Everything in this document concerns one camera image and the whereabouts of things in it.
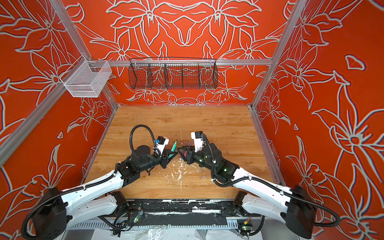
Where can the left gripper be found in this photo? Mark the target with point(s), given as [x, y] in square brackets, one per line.
[165, 159]

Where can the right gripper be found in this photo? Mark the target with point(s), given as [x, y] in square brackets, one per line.
[190, 154]

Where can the green pen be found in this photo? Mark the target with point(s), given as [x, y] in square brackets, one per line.
[174, 146]

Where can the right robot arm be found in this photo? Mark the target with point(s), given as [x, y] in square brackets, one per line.
[292, 206]

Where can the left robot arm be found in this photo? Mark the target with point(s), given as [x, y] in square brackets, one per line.
[56, 209]

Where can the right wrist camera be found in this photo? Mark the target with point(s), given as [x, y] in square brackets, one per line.
[198, 140]

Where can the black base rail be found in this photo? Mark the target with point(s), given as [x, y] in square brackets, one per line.
[188, 211]

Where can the white cable duct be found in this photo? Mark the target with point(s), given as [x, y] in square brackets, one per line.
[98, 224]

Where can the black wire basket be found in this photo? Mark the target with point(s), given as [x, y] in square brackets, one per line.
[173, 74]

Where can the white wire basket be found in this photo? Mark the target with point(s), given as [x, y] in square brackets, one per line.
[87, 78]

